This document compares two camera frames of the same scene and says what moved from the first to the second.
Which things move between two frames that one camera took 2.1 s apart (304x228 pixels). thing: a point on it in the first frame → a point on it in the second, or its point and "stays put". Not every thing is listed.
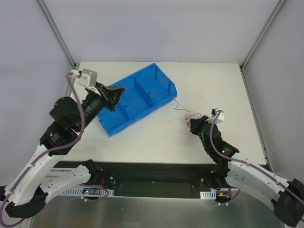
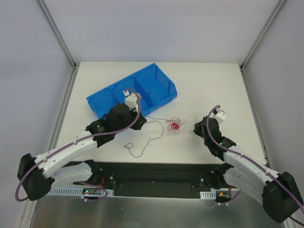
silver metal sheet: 120,212 stays put
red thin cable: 188,116 → 175,126
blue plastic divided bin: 145,90 stays put
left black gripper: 106,96 → 138,121
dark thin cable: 174,108 → 129,145
